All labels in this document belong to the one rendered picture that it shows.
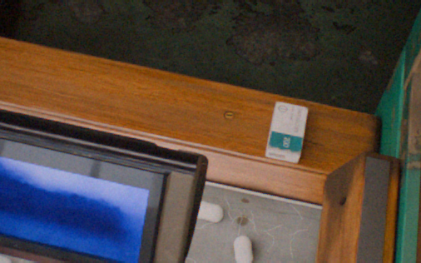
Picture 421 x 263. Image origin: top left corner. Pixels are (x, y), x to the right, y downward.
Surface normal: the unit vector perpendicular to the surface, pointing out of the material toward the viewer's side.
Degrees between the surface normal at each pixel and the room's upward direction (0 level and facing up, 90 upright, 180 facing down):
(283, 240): 0
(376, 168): 0
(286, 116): 0
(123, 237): 58
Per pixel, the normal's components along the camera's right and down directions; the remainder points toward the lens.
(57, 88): 0.07, -0.57
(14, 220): -0.13, 0.37
